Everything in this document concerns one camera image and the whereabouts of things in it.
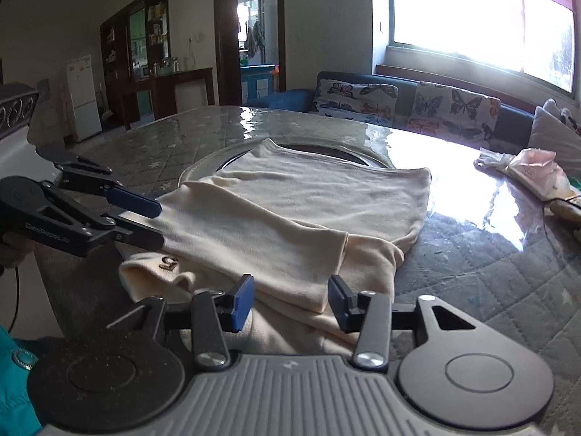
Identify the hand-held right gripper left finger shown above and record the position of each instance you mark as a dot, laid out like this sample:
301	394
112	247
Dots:
239	306

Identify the round black table stove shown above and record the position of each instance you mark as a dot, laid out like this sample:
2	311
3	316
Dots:
327	151

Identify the hanging clothes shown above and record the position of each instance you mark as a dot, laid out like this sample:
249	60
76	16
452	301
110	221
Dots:
255	38

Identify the dark wooden door frame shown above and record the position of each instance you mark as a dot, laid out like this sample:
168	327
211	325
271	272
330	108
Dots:
224	32

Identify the white refrigerator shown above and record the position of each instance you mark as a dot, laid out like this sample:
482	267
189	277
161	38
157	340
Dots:
84	95

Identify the dark wooden counter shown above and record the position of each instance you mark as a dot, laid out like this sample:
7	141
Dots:
181	86

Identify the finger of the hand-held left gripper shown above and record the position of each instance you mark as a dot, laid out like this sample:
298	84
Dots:
136	238
136	203

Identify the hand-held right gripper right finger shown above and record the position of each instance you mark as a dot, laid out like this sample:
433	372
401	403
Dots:
338	306

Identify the blue cabinet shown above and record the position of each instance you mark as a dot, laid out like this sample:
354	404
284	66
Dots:
256	81

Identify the butterfly print cushion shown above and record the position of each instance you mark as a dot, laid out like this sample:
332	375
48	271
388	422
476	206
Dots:
358	100
454	113

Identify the grey pillow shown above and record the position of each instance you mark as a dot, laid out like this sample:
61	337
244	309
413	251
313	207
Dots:
551	131

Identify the dark wooden display cabinet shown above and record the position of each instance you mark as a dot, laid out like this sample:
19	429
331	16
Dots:
118	63

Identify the bright window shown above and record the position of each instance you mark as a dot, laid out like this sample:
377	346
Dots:
454	9

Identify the cream knit garment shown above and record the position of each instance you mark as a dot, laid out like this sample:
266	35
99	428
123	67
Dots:
295	200

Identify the pink white plastic bag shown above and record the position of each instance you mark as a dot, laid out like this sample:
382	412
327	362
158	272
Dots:
526	168

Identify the person's teal jacket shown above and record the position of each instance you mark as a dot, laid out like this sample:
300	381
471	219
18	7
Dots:
13	381

